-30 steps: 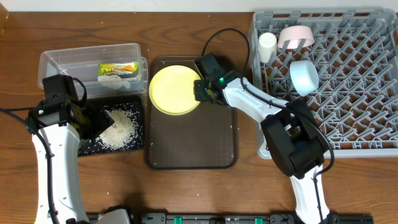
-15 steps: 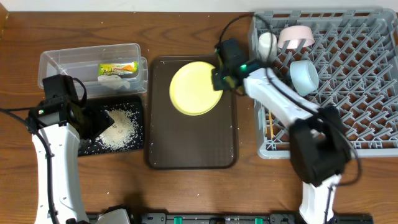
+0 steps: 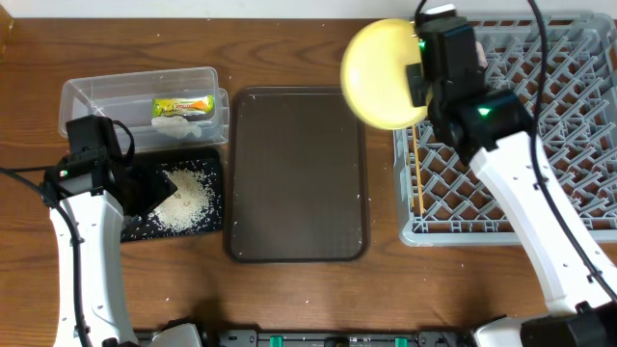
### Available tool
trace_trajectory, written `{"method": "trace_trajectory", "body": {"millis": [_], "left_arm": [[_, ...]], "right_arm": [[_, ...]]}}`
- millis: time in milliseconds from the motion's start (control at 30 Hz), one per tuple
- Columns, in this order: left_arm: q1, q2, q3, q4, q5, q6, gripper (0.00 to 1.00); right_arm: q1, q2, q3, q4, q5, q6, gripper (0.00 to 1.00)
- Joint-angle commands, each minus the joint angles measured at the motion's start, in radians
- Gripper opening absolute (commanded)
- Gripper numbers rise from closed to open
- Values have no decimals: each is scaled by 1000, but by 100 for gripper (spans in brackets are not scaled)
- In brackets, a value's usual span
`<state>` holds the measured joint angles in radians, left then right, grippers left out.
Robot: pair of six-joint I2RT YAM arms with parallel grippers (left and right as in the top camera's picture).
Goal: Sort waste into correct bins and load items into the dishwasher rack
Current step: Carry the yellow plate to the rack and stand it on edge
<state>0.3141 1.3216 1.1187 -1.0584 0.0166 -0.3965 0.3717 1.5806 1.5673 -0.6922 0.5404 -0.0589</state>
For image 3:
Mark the pink bowl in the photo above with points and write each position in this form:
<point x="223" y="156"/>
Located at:
<point x="481" y="55"/>

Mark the green snack wrapper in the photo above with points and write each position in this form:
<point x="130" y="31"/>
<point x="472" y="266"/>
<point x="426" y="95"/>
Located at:
<point x="186" y="107"/>

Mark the dark brown serving tray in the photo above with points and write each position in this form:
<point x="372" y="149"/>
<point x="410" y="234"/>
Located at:
<point x="297" y="189"/>

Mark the clear plastic bin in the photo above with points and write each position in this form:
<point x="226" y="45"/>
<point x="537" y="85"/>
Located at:
<point x="128" y="99"/>

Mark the yellow plate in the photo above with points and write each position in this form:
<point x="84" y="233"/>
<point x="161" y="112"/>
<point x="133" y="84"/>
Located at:
<point x="373" y="75"/>

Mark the rice food waste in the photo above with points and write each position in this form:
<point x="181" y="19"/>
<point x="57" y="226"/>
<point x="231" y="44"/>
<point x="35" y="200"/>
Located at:
<point x="189" y="208"/>

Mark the black plastic bin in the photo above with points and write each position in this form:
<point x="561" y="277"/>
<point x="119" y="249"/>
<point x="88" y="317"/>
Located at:
<point x="206" y="160"/>

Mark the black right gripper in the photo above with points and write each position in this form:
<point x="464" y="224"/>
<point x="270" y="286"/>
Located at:
<point x="416" y="84"/>

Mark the grey dishwasher rack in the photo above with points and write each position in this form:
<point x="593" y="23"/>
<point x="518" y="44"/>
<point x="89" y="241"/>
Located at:
<point x="577" y="127"/>

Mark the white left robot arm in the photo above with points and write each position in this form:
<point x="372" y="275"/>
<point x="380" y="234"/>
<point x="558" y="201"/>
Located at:
<point x="90" y="196"/>

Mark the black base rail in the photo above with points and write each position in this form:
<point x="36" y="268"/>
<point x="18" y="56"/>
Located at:
<point x="253" y="338"/>

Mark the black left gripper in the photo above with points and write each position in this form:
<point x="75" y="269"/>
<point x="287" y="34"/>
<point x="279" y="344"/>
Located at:
<point x="155" y="184"/>

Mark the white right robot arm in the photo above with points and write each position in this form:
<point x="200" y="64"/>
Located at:
<point x="496" y="137"/>

